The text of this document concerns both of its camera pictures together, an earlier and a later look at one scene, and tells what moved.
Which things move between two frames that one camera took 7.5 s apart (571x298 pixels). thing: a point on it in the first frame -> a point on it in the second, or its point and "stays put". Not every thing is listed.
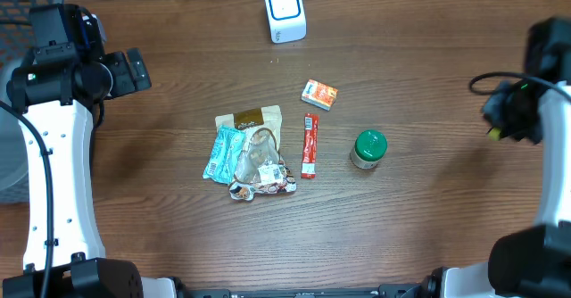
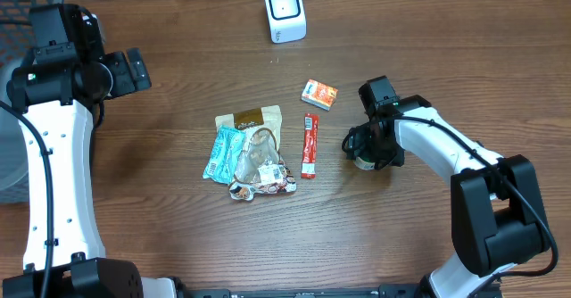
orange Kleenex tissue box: x=319 y=95 stays put
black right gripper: x=490 y=111 -> x=359 y=147
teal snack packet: x=224 y=154 stays put
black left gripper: x=124 y=82 stays put
